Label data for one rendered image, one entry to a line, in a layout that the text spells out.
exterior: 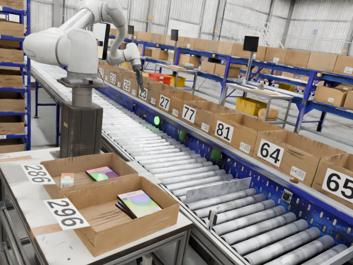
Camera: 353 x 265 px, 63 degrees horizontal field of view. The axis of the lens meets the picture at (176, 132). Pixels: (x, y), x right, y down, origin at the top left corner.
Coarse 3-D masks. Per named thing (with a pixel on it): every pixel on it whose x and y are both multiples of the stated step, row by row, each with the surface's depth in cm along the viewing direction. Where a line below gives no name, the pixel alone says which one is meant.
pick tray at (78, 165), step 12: (84, 156) 150; (96, 156) 154; (108, 156) 159; (48, 168) 140; (60, 168) 144; (72, 168) 148; (84, 168) 152; (96, 168) 157; (120, 168) 154; (132, 168) 144; (60, 180) 140; (84, 180) 143; (108, 180) 130; (48, 192) 128; (60, 192) 117
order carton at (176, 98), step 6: (162, 90) 263; (168, 90) 267; (168, 96) 247; (174, 96) 273; (180, 96) 276; (186, 96) 274; (192, 96) 266; (198, 96) 260; (174, 102) 240; (180, 102) 233; (162, 108) 256; (174, 108) 241; (180, 108) 234; (180, 114) 234
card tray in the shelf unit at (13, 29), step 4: (0, 24) 215; (4, 24) 217; (8, 24) 218; (12, 24) 219; (16, 24) 221; (20, 24) 222; (0, 28) 216; (4, 28) 218; (8, 28) 219; (12, 28) 220; (16, 28) 222; (20, 28) 223; (0, 32) 217; (4, 32) 218; (8, 32) 220; (12, 32) 221; (16, 32) 223; (20, 32) 224; (20, 36) 225
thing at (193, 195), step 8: (216, 184) 150; (224, 184) 154; (232, 184) 158; (240, 184) 162; (248, 184) 166; (192, 192) 142; (200, 192) 145; (208, 192) 149; (216, 192) 152; (224, 192) 156; (232, 192) 160; (192, 200) 144
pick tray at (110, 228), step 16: (80, 192) 118; (96, 192) 123; (112, 192) 129; (128, 192) 136; (160, 192) 129; (80, 208) 120; (96, 208) 123; (112, 208) 124; (176, 208) 119; (96, 224) 112; (112, 224) 114; (128, 224) 102; (144, 224) 108; (160, 224) 115; (96, 240) 95; (112, 240) 100; (128, 240) 105; (96, 256) 97
